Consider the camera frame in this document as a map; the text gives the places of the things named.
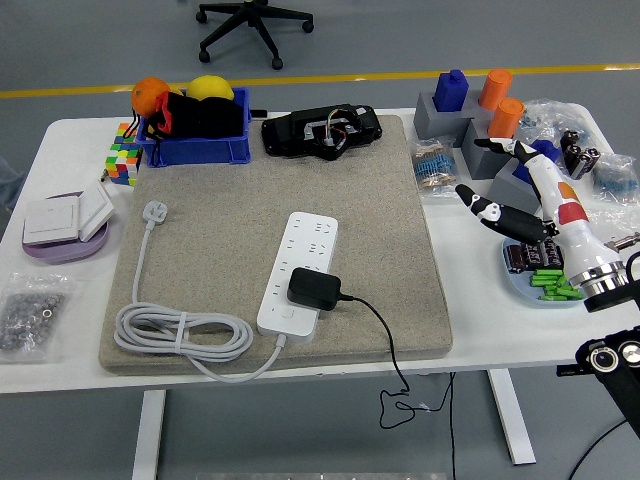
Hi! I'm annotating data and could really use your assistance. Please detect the black plug adapter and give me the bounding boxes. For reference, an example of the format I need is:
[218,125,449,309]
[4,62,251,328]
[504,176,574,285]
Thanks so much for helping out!
[286,267,343,312]

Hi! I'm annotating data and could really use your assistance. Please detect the purple oval tray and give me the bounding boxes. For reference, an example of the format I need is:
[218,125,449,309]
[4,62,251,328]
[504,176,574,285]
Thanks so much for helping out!
[21,189,110,266]

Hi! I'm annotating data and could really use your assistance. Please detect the white power strip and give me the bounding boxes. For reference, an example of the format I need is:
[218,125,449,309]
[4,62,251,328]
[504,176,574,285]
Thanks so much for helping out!
[256,211,340,344]

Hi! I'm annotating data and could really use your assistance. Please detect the large yellow lemon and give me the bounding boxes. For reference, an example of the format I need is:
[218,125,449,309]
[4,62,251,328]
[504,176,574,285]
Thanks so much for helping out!
[185,74,235,103]

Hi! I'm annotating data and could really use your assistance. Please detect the table height control panel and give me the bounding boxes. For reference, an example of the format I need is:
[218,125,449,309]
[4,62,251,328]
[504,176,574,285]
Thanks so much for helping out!
[556,363,600,377]

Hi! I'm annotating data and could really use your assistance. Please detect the white table leg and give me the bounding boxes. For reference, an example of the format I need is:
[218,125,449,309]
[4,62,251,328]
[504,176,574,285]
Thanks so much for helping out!
[487,369,537,466]
[130,389,167,480]

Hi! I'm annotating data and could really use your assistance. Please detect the green batteries pile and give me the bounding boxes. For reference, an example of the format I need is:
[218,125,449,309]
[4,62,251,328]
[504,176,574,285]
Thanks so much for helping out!
[529,268,586,302]

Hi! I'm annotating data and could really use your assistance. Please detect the colourful puzzle cube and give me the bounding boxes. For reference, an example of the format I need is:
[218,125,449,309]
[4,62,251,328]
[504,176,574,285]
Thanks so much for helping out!
[103,122,144,187]

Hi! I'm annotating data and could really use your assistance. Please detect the black open electronic housing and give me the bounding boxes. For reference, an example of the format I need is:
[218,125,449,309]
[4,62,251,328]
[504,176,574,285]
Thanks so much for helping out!
[260,104,384,162]

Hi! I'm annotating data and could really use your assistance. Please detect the bag of blue resistors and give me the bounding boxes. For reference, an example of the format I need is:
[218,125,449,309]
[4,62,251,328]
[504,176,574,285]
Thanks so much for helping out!
[519,98,594,146]
[591,153,640,205]

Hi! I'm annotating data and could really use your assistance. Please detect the grey power cord with plug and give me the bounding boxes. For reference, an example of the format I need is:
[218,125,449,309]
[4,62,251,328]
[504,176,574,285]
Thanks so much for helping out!
[113,200,290,383]

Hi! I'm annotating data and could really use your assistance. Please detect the thin black cable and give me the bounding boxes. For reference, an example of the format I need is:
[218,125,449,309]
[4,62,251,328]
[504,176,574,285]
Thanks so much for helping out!
[569,418,629,480]

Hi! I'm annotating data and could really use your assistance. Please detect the blue plastic bin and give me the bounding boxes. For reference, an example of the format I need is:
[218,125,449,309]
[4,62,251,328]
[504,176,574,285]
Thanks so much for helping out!
[135,87,253,167]

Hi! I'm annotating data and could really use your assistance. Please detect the black red drawstring pouch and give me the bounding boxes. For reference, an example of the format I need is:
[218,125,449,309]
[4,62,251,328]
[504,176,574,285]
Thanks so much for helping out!
[122,91,246,169]

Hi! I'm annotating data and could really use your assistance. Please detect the white wall switch panel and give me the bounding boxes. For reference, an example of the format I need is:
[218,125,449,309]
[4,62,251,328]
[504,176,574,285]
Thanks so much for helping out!
[77,179,117,244]
[22,195,82,246]

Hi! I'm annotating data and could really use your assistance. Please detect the light blue dish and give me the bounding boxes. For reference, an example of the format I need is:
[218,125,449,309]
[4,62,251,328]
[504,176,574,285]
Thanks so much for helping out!
[501,234,596,309]

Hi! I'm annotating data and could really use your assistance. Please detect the blue square peg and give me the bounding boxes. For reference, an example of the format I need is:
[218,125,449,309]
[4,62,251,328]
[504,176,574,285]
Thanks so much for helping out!
[432,69,470,113]
[512,139,561,187]

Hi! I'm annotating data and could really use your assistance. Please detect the orange cylinder peg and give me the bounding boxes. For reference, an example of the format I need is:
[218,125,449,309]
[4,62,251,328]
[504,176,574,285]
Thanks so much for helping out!
[478,68,514,111]
[486,97,526,142]

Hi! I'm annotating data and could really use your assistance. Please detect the clear plastic bag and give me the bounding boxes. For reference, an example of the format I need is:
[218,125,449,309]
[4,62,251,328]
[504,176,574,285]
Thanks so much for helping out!
[547,203,640,274]

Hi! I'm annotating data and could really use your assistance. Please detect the grey-brown mat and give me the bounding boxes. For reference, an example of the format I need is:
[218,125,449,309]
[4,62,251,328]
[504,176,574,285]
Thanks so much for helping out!
[98,114,455,377]

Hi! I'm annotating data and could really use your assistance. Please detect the bag of metal nuts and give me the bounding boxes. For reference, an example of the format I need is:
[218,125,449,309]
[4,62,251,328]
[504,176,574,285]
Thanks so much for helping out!
[0,272,79,364]

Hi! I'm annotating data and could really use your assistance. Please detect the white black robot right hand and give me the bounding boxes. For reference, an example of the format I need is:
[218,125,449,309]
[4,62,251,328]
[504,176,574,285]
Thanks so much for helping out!
[454,137,621,281]

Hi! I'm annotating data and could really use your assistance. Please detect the orange fruit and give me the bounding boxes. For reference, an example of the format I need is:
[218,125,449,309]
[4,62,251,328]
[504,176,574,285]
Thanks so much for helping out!
[130,76,172,119]

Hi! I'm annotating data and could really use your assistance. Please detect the thin black adapter cord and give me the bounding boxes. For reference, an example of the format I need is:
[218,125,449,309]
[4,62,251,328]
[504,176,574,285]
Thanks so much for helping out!
[339,292,457,480]

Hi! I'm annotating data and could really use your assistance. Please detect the bag of taped resistors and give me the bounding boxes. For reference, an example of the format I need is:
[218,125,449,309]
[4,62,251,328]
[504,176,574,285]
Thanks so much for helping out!
[410,138,469,200]

